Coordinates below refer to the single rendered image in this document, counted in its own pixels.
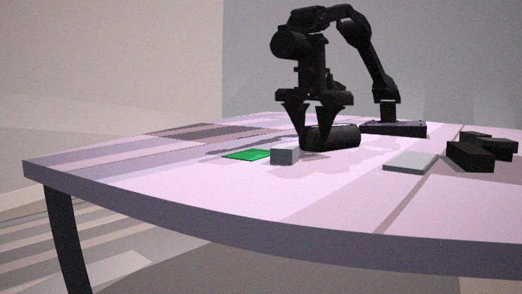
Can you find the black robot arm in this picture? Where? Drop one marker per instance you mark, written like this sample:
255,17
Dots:
293,41

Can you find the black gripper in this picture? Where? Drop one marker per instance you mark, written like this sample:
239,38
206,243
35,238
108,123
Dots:
312,79

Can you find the dark grey switch panel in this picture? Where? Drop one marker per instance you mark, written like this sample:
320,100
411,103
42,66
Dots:
341,136

